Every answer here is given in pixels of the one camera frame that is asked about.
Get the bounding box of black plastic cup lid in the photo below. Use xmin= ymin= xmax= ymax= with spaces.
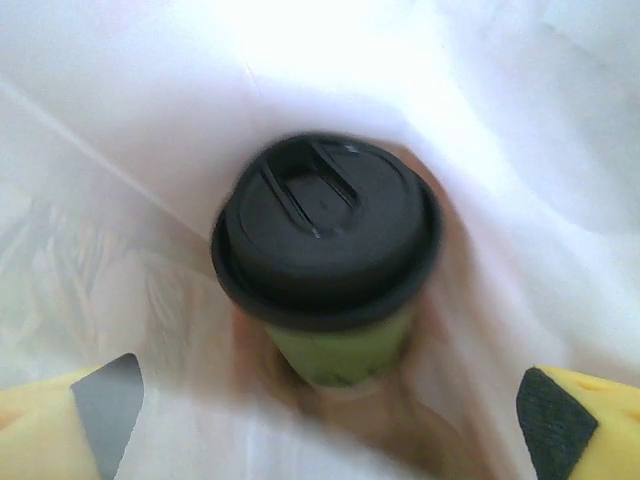
xmin=209 ymin=130 xmax=446 ymax=331

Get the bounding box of brown pulp cup carrier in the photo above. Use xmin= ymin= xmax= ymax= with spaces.
xmin=234 ymin=279 xmax=481 ymax=471

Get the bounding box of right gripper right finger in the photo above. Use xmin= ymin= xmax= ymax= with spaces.
xmin=514 ymin=367 xmax=640 ymax=480

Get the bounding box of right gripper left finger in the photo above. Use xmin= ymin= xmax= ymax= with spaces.
xmin=0 ymin=352 xmax=146 ymax=480

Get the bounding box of green paper coffee cup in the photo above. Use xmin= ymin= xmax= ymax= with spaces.
xmin=262 ymin=309 xmax=416 ymax=391

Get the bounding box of pink printed paper bag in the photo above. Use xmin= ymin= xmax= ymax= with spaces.
xmin=0 ymin=0 xmax=640 ymax=480

